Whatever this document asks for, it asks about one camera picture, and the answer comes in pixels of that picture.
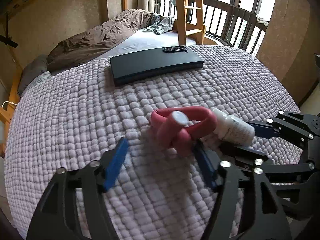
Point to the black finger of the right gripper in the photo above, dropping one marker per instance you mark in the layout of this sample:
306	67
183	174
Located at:
245	156
299	129

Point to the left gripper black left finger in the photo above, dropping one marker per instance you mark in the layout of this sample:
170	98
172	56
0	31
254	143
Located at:
73	195

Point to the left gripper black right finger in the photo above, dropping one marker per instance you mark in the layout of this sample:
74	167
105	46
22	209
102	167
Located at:
246	206

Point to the white pill bottle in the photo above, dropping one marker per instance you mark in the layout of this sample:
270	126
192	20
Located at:
232	129

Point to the white tape roll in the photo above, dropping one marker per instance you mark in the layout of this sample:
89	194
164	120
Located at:
179	118

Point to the black balcony railing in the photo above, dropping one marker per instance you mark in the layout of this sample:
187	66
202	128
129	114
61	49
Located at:
231	25

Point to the black remote control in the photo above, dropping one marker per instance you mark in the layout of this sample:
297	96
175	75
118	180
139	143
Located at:
175	49

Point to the wooden bunk ladder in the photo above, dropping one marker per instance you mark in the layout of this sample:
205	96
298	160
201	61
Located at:
190	21

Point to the grey pillow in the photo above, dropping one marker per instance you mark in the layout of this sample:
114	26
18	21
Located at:
31	71

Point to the black flat case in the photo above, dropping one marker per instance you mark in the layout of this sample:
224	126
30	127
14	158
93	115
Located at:
140	65

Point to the brown rumpled duvet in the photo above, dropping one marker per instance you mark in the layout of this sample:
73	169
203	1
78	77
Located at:
88	45

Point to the grey crumpled clothing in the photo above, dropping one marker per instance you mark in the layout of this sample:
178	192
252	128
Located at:
159	25

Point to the wooden bed frame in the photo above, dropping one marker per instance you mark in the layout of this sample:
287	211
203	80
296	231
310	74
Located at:
7	114

